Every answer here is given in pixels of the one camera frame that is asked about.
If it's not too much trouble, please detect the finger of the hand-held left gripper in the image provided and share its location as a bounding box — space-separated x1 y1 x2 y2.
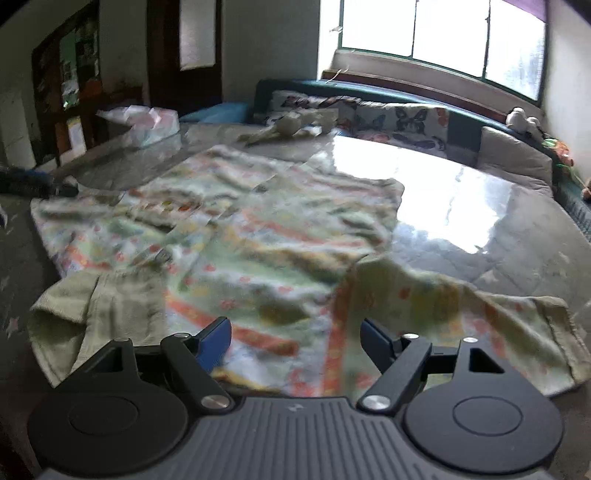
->
0 167 79 200

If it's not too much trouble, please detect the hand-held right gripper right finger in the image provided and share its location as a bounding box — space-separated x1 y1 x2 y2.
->
359 318 522 413

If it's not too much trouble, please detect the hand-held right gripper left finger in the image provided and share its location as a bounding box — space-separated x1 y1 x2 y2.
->
69 317 232 412

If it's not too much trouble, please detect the floral patterned garment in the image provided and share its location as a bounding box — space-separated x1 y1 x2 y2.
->
28 144 578 400

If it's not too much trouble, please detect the dark wooden display cabinet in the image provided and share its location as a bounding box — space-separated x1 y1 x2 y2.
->
31 0 105 162

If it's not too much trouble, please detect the tissue packet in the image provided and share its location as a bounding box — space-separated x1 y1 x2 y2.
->
96 105 181 148

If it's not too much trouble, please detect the blue pillow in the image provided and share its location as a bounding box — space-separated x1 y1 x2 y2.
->
180 102 252 124

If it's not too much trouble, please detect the dark wooden door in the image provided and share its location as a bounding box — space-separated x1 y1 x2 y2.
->
147 0 223 116

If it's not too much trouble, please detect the butterfly print cushion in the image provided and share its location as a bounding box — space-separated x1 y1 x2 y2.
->
270 90 451 151

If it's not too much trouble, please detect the dark green sofa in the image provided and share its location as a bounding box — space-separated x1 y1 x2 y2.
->
253 78 591 241

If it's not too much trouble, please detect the grey cushion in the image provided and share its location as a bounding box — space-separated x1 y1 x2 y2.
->
475 126 555 185

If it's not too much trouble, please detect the white plush toy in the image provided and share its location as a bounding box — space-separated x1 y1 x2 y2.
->
238 110 340 146

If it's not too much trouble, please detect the colourful toy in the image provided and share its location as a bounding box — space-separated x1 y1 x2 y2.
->
542 137 577 169

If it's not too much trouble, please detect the white stuffed toy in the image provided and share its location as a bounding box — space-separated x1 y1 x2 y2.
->
505 107 543 139

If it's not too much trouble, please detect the window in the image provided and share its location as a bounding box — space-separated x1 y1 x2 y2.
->
318 0 550 102

